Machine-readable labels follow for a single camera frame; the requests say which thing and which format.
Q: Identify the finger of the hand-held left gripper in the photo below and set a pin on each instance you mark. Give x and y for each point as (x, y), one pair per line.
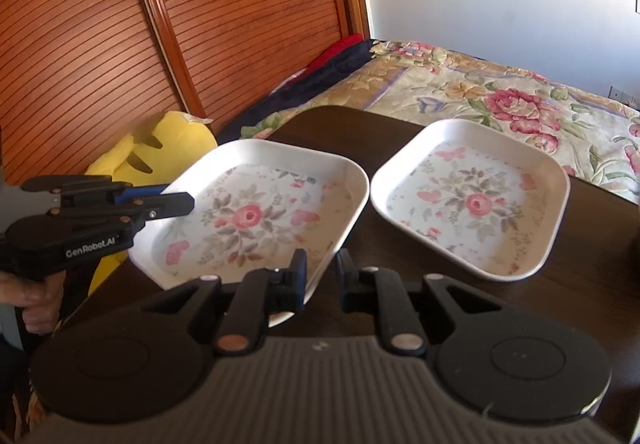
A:
(165, 206)
(140, 193)

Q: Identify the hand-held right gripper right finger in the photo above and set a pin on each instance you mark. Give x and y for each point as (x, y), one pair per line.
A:
(344, 274)

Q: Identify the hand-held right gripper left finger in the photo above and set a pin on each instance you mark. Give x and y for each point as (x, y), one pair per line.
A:
(300, 280)

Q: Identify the white floral square plate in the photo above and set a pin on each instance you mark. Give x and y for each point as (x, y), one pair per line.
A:
(240, 219)
(475, 204)

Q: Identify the person's left hand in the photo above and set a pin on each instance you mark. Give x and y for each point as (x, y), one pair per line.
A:
(40, 301)

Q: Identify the yellow plush toy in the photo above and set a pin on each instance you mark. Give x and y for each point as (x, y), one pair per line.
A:
(172, 138)

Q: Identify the louvered wooden wardrobe door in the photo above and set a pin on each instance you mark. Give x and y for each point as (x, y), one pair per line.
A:
(70, 48)
(250, 8)

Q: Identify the red cloth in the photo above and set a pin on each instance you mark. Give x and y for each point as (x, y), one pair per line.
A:
(340, 48)

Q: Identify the floral quilt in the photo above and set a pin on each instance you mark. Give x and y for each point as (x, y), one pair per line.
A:
(500, 98)

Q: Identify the white wall socket strip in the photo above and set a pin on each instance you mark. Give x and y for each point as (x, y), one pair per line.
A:
(624, 94)

